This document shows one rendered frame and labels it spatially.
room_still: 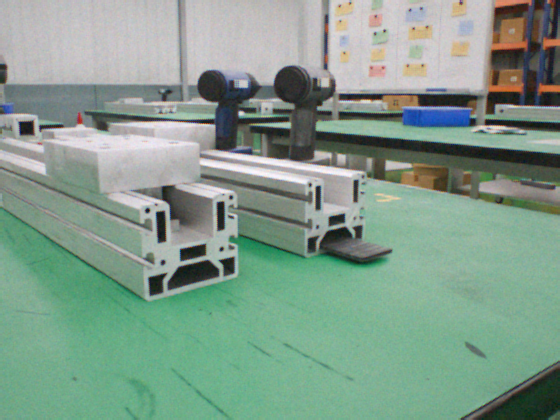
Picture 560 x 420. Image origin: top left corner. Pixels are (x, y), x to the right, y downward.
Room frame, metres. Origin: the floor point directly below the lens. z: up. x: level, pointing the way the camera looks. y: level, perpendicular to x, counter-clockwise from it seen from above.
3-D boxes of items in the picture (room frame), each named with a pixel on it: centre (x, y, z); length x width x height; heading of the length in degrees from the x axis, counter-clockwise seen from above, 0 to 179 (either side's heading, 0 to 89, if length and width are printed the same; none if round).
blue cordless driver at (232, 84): (1.07, 0.07, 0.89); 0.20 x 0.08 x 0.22; 152
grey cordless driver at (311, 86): (0.91, -0.07, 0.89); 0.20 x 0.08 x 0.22; 153
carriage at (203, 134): (0.88, 0.19, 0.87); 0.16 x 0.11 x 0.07; 40
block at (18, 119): (2.02, 0.98, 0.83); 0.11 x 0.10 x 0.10; 132
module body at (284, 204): (0.88, 0.19, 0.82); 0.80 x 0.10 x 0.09; 40
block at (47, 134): (1.21, 0.49, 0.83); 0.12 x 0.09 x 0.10; 130
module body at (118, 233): (0.76, 0.33, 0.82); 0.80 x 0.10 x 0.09; 40
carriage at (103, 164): (0.57, 0.17, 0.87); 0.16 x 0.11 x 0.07; 40
